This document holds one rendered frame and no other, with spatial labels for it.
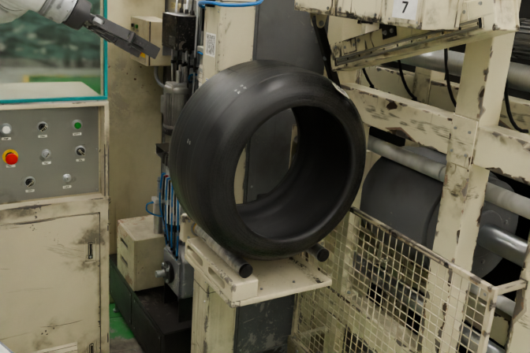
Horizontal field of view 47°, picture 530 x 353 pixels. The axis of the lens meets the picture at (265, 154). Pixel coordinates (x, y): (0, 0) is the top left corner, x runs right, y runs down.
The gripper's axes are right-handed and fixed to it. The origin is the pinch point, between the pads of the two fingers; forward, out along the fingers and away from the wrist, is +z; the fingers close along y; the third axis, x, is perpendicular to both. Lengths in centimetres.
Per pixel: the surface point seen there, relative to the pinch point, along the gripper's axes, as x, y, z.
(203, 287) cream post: -60, -45, 71
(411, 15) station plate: 38, 27, 50
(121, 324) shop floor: -109, -136, 90
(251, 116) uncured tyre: -1.9, 4.8, 32.5
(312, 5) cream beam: 41, -17, 47
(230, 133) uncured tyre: -8.6, 4.0, 29.6
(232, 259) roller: -41, -7, 54
